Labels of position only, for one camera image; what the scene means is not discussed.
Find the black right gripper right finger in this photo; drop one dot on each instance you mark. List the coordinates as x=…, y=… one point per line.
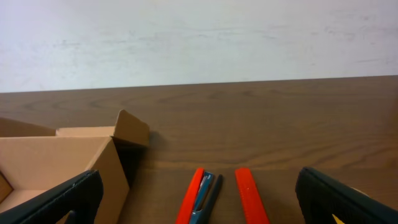
x=322, y=199

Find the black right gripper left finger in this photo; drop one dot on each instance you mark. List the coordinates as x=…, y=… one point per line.
x=77, y=199

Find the red utility knife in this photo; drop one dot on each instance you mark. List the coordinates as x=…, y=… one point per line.
x=253, y=208

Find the red stapler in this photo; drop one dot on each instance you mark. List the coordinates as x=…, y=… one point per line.
x=200, y=198

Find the open cardboard box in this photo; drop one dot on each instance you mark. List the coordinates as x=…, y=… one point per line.
x=35, y=159

